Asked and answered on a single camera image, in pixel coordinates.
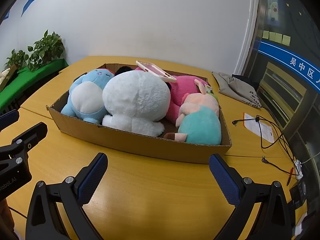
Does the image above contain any cartoon poster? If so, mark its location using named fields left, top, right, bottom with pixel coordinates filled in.
left=266, top=0, right=281, bottom=22

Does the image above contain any pink and teal plush pig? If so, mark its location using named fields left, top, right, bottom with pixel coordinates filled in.
left=164, top=79, right=222, bottom=145

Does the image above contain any black cable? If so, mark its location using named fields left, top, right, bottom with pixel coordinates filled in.
left=261, top=124, right=302, bottom=176
left=232, top=116, right=283, bottom=150

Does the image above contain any white plush toy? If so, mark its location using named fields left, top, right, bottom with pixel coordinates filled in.
left=101, top=70, right=172, bottom=137

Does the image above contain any pink and white phone case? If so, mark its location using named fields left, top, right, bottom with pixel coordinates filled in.
left=135, top=60, right=177, bottom=83

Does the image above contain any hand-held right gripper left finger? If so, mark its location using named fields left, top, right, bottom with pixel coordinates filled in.
left=25, top=152, right=108, bottom=240

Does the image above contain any white paper card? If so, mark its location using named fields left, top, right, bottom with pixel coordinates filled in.
left=244, top=112, right=275, bottom=143

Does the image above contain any brown cardboard box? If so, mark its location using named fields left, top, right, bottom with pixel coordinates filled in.
left=46, top=63, right=233, bottom=165

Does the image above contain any grey cloth bag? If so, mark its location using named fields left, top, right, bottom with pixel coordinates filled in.
left=212, top=71, right=263, bottom=109

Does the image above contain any blue plush bear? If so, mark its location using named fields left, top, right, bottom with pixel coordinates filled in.
left=61, top=67, right=115, bottom=125

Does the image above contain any white cable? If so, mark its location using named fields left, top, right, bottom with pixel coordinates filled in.
left=301, top=154, right=318, bottom=165

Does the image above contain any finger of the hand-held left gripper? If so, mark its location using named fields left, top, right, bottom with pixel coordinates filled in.
left=0, top=121, right=48, bottom=162
left=0, top=110, right=20, bottom=132

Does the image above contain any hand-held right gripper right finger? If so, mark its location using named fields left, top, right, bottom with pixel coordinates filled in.
left=209, top=154, right=297, bottom=240

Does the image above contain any blue door banner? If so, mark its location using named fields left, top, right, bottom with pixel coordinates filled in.
left=257, top=40, right=320, bottom=93

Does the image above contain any small green potted plant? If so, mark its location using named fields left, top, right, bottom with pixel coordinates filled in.
left=4, top=49, right=29, bottom=70

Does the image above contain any pink plush toy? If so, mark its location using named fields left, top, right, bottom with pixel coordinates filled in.
left=135, top=66, right=212, bottom=124

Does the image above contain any large green potted plant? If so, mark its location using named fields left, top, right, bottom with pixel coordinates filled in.
left=27, top=29, right=66, bottom=72

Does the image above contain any brown flat box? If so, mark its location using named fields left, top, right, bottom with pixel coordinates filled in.
left=0, top=64, right=19, bottom=92

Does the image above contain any black printed box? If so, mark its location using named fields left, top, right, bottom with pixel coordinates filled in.
left=290, top=181, right=309, bottom=209

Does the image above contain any white power strip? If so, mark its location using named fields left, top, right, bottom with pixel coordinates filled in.
left=294, top=159, right=304, bottom=180

